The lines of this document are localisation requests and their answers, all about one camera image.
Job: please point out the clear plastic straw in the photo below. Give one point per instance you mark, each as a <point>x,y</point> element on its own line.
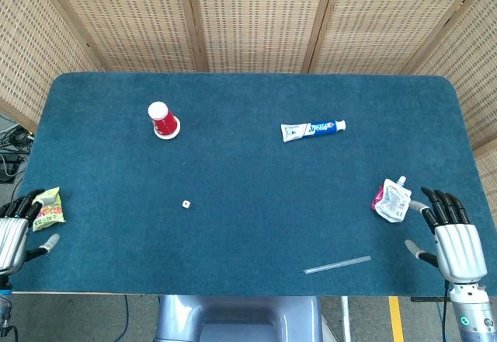
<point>338,264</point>

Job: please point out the small white die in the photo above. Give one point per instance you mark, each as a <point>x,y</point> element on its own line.
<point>186,204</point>

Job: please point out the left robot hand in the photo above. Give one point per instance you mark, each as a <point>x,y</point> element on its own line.
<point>9,237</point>

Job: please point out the red paper cup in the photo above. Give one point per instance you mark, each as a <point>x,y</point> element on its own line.
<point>164,120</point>

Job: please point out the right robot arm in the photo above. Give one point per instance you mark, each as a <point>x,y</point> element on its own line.
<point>471,313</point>

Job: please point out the woven bamboo folding screen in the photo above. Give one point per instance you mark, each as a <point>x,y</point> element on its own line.
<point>248,19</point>

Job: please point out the robot torso base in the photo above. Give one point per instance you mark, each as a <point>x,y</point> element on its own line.
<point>237,318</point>

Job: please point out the green snack packet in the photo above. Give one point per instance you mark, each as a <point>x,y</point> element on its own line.
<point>48,210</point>

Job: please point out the yellow floor tape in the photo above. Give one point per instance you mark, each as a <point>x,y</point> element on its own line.
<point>396,318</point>

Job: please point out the blue white toothpaste tube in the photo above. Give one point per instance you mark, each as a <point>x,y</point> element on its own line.
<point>306,130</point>

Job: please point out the blue table mat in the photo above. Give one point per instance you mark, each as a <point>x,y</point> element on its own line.
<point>248,171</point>

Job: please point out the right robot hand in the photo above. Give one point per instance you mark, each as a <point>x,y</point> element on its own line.
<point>458,246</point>

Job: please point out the white table leg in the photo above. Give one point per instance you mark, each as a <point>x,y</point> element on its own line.
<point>345,318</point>

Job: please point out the white spouted drink pouch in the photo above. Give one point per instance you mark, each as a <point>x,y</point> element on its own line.
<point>392,202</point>

